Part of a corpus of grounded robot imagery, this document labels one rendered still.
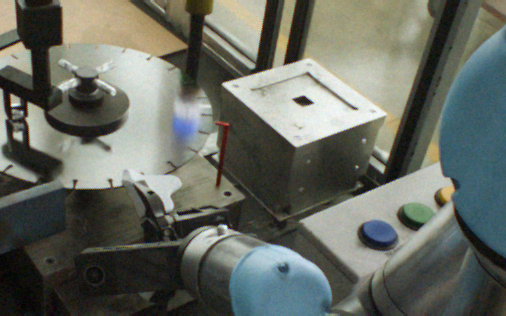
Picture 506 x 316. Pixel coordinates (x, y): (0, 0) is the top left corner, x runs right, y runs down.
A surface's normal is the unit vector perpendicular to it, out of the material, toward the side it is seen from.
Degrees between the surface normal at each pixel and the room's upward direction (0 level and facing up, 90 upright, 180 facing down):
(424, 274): 89
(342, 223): 0
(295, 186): 90
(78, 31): 0
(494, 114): 83
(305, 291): 58
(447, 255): 89
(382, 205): 0
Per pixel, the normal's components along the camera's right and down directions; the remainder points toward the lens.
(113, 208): 0.10, -0.76
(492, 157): -0.72, 0.26
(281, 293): 0.40, 0.12
